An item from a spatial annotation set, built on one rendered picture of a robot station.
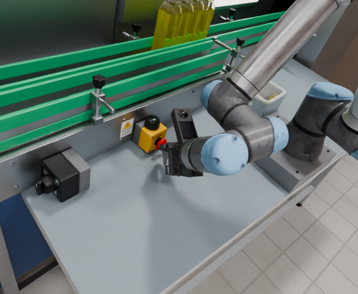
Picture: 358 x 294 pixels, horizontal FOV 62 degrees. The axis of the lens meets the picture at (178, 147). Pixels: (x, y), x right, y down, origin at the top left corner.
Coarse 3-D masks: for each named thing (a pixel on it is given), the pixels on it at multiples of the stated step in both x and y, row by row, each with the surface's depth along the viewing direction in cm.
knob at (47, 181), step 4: (44, 176) 68; (48, 176) 68; (40, 180) 67; (44, 180) 67; (48, 180) 67; (52, 180) 68; (36, 184) 66; (40, 184) 67; (44, 184) 67; (48, 184) 67; (52, 184) 68; (36, 188) 68; (40, 188) 67; (44, 188) 68; (48, 188) 67; (52, 188) 68; (40, 192) 68; (44, 192) 69; (48, 192) 68
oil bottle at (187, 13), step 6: (180, 0) 94; (186, 6) 94; (192, 6) 95; (186, 12) 95; (192, 12) 97; (186, 18) 96; (180, 24) 96; (186, 24) 98; (180, 30) 98; (186, 30) 100; (180, 36) 100; (186, 36) 102; (180, 42) 102
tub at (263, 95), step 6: (270, 84) 125; (264, 90) 128; (270, 90) 126; (276, 90) 125; (282, 90) 123; (258, 96) 114; (264, 96) 129; (276, 96) 117; (282, 96) 120; (264, 102) 113; (270, 102) 113
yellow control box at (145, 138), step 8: (144, 120) 89; (136, 128) 88; (144, 128) 87; (160, 128) 88; (136, 136) 90; (144, 136) 87; (152, 136) 86; (160, 136) 89; (144, 144) 89; (152, 144) 88
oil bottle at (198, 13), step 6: (192, 0) 98; (198, 6) 98; (198, 12) 99; (192, 18) 99; (198, 18) 101; (192, 24) 101; (198, 24) 103; (192, 30) 103; (198, 30) 106; (192, 36) 105
